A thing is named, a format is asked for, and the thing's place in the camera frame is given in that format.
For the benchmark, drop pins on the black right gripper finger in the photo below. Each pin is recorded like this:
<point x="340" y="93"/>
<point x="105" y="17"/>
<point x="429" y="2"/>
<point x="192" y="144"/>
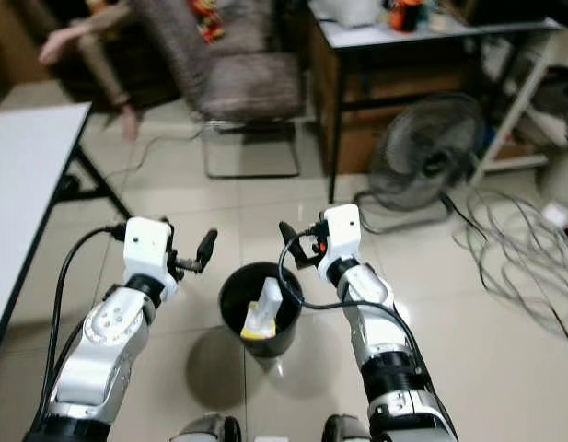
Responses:
<point x="317" y="225"/>
<point x="289" y="234"/>

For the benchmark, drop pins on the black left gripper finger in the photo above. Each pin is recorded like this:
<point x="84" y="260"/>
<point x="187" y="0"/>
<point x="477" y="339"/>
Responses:
<point x="207" y="249"/>

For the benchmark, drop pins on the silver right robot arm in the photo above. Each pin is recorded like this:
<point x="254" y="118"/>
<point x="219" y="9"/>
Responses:
<point x="380" y="322"/>

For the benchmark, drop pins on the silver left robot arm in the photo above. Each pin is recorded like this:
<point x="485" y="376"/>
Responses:
<point x="99" y="350"/>

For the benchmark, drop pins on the black round rubbish bin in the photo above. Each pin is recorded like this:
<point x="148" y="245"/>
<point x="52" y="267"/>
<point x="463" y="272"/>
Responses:
<point x="234" y="295"/>

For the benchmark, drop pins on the white yellow carton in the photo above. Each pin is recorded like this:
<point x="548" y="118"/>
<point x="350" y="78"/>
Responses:
<point x="265" y="308"/>

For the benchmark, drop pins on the black floor fan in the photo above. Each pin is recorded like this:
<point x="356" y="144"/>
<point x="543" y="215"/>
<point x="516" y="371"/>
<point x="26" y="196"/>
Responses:
<point x="422" y="152"/>

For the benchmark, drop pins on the grey fabric chair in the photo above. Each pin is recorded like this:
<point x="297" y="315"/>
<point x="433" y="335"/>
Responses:
<point x="247" y="87"/>

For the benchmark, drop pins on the robot left leg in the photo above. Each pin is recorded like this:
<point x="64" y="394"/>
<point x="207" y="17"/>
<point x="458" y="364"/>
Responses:
<point x="210" y="429"/>

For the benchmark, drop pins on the robot leg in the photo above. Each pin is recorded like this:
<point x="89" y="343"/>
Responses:
<point x="343" y="430"/>
<point x="210" y="429"/>

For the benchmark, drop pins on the robot right leg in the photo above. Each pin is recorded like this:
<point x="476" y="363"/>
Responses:
<point x="343" y="430"/>

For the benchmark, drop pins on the white top wooden desk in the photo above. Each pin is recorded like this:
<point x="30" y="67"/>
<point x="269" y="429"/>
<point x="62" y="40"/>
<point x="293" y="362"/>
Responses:
<point x="412" y="37"/>

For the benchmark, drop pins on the white bag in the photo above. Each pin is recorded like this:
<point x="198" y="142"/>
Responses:
<point x="348" y="9"/>

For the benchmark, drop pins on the red yellow colourful item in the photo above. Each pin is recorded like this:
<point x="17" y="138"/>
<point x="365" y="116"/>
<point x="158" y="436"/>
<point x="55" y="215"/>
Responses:
<point x="208" y="20"/>

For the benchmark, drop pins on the orange black object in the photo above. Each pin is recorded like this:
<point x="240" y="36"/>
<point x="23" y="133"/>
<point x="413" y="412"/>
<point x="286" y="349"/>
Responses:
<point x="408" y="15"/>

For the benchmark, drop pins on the white power adapter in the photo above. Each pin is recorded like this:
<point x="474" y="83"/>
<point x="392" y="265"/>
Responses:
<point x="557" y="215"/>

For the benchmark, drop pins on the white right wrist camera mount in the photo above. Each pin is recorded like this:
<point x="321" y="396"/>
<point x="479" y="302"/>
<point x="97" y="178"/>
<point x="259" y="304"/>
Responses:
<point x="343" y="230"/>

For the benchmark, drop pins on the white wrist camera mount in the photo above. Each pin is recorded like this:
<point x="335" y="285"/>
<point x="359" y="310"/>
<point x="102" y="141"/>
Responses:
<point x="147" y="249"/>
<point x="343" y="230"/>

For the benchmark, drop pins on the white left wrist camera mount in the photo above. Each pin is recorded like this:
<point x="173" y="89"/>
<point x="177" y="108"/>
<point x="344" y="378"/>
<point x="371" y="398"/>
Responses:
<point x="147" y="249"/>

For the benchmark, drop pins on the black table frame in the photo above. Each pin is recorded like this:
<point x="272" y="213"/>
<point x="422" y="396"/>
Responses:
<point x="110" y="185"/>

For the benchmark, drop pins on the white rack frame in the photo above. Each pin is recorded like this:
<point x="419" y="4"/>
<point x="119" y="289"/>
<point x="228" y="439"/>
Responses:
<point x="518" y="97"/>

